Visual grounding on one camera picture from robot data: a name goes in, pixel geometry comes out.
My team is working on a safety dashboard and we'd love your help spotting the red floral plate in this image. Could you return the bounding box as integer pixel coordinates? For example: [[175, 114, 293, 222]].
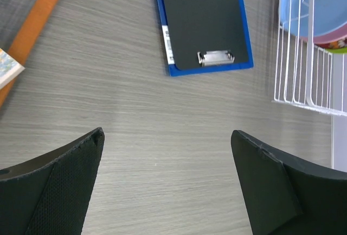
[[317, 37, 346, 50]]

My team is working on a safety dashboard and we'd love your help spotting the orange wooden shelf rack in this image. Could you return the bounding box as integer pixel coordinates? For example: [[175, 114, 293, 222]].
[[1, 0, 59, 103]]

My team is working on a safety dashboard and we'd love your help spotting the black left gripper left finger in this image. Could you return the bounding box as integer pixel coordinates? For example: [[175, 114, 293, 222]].
[[1, 127, 105, 234]]

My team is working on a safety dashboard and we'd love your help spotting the blue white book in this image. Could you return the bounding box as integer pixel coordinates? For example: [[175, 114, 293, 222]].
[[0, 49, 25, 89]]

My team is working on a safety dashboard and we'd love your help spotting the white wire dish rack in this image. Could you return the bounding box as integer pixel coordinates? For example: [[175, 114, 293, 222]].
[[274, 0, 346, 116]]

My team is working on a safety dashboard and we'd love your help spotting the blue black clipboard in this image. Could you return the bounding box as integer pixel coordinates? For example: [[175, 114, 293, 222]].
[[157, 0, 254, 77]]

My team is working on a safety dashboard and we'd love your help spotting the lime green plate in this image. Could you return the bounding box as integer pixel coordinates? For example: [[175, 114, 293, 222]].
[[325, 47, 347, 54]]

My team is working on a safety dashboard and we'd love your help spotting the light blue plate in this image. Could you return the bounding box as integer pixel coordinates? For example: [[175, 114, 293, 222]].
[[279, 0, 346, 37]]

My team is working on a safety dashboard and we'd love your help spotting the pink plate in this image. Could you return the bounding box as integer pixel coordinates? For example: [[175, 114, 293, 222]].
[[313, 24, 347, 44]]

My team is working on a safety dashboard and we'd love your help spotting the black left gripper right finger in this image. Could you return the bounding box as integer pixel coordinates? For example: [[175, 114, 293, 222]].
[[231, 130, 346, 234]]

